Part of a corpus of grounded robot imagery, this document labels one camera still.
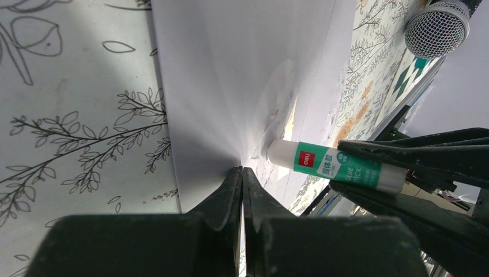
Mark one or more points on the floral table mat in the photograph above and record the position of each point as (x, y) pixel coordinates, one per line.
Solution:
(84, 126)

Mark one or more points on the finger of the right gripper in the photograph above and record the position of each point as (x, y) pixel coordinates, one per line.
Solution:
(454, 240)
(459, 155)

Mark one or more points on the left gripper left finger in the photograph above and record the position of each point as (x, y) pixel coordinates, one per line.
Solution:
(201, 242)

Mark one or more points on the green white chessboard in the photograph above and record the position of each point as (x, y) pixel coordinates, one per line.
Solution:
(409, 73)

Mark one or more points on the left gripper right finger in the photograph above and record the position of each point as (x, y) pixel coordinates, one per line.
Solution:
(278, 243)

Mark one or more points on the small green white bottle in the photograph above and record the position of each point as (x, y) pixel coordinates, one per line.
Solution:
(333, 164)

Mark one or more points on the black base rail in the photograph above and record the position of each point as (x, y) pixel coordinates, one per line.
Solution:
(328, 199)

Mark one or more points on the black microphone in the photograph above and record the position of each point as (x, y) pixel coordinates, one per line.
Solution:
(440, 28)

